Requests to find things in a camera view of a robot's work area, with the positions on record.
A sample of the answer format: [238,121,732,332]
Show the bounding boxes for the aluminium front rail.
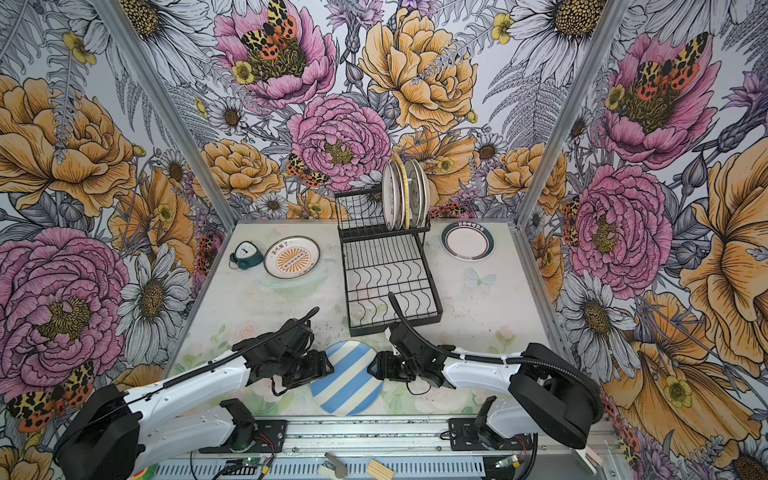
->
[149,415,613,462]

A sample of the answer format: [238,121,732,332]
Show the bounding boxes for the white floral plate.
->
[420,164,431,224]

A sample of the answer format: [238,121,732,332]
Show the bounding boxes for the small green rimmed plate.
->
[441,221,495,261]

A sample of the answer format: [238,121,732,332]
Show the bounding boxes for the grey clip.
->
[317,453,348,480]

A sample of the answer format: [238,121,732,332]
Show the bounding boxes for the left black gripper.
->
[276,350,332,390]

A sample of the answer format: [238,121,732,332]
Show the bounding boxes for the orange sunburst plate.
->
[394,160,408,230]
[264,236,321,280]

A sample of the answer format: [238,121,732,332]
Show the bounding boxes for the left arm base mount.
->
[199,420,288,454]

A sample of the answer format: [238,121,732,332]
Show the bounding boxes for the small teal cup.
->
[229,241,264,270]

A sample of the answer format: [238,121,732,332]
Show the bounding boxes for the blue white striped plate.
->
[310,340,383,417]

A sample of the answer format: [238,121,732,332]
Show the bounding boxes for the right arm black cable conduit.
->
[387,292,606,421]

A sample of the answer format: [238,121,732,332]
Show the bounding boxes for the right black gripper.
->
[366,351,422,387]

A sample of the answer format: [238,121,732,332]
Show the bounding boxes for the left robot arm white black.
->
[53,319,334,479]

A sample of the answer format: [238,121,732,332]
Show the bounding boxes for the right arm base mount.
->
[440,417,533,453]

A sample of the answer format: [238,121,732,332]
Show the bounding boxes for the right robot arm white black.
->
[368,322,605,449]

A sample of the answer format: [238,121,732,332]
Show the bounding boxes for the white handle object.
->
[574,446,603,476]

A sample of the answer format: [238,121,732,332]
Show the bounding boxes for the yellow woven square plate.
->
[393,152,412,230]

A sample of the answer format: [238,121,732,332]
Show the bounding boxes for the black wire dish rack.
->
[335,186,443,337]

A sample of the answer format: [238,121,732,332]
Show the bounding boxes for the white plate red characters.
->
[381,162,401,231]

